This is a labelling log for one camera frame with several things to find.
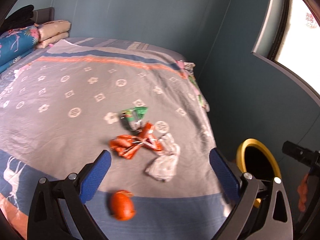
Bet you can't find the orange peel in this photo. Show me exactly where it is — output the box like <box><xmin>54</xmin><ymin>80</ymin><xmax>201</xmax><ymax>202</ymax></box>
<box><xmin>109</xmin><ymin>190</ymin><xmax>136</xmax><ymax>221</ymax></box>

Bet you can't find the orange snack wrapper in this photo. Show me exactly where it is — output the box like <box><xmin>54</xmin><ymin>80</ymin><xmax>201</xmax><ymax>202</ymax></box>
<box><xmin>109</xmin><ymin>122</ymin><xmax>163</xmax><ymax>159</ymax></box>

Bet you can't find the white tissue bundle back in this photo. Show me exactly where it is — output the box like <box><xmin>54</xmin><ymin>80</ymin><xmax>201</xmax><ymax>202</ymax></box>
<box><xmin>145</xmin><ymin>132</ymin><xmax>181</xmax><ymax>183</ymax></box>

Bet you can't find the green snack wrapper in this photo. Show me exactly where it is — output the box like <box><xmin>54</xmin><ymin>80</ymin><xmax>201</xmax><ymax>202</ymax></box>
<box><xmin>120</xmin><ymin>106</ymin><xmax>148</xmax><ymax>132</ymax></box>

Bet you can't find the yellow rimmed black trash bin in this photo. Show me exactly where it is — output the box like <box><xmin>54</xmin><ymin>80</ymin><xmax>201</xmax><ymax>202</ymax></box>
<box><xmin>231</xmin><ymin>138</ymin><xmax>282</xmax><ymax>209</ymax></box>

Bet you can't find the person's right hand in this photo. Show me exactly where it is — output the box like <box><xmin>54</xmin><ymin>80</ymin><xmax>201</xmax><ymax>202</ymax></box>
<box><xmin>297</xmin><ymin>174</ymin><xmax>308</xmax><ymax>212</ymax></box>

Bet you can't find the grey patterned bed sheet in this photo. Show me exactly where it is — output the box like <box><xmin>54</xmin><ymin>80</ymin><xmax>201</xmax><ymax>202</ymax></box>
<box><xmin>1</xmin><ymin>40</ymin><xmax>227</xmax><ymax>239</ymax></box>

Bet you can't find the floral cloth at bed edge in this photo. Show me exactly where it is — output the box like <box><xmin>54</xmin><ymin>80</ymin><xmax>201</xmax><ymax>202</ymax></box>
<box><xmin>176</xmin><ymin>60</ymin><xmax>210</xmax><ymax>113</ymax></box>

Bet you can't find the beige lower pillow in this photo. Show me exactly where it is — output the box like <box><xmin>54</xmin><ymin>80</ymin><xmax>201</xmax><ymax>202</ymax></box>
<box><xmin>35</xmin><ymin>32</ymin><xmax>69</xmax><ymax>49</ymax></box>

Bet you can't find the beige pillow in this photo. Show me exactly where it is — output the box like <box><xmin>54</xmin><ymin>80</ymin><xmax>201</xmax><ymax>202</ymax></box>
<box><xmin>38</xmin><ymin>20</ymin><xmax>71</xmax><ymax>42</ymax></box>
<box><xmin>35</xmin><ymin>32</ymin><xmax>69</xmax><ymax>49</ymax></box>

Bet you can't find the blue floral folded quilt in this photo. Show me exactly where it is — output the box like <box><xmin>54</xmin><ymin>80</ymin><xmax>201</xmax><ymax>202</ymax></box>
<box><xmin>1</xmin><ymin>25</ymin><xmax>39</xmax><ymax>73</ymax></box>

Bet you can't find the beige upper pillow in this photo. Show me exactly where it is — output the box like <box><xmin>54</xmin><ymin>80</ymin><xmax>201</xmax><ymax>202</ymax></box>
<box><xmin>38</xmin><ymin>20</ymin><xmax>71</xmax><ymax>42</ymax></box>

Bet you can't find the grey padded headboard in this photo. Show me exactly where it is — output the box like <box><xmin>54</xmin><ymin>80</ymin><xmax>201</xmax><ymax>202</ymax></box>
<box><xmin>31</xmin><ymin>7</ymin><xmax>55</xmax><ymax>24</ymax></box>

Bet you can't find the black folded blanket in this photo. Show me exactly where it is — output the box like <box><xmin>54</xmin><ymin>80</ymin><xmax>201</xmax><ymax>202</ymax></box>
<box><xmin>1</xmin><ymin>4</ymin><xmax>35</xmax><ymax>34</ymax></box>

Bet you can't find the window with grey frame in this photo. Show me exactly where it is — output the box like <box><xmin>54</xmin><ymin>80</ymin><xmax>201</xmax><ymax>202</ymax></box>
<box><xmin>252</xmin><ymin>0</ymin><xmax>319</xmax><ymax>101</ymax></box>

